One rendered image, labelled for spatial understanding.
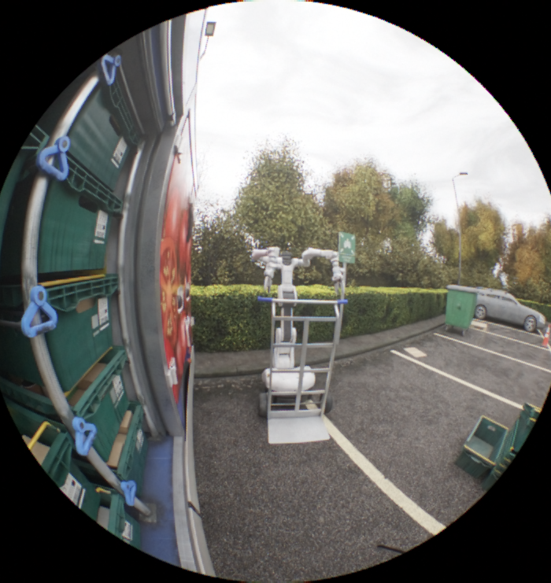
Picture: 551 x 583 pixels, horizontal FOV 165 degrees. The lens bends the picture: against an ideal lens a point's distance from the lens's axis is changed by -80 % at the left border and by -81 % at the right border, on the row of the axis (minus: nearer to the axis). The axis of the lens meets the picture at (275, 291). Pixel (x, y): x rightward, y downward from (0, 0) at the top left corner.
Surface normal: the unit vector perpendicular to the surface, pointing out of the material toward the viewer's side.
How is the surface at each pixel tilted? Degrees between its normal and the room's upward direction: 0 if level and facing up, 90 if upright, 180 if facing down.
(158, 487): 0
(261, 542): 0
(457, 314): 94
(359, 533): 0
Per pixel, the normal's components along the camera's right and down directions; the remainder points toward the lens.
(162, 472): 0.04, -0.99
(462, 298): -0.92, 0.07
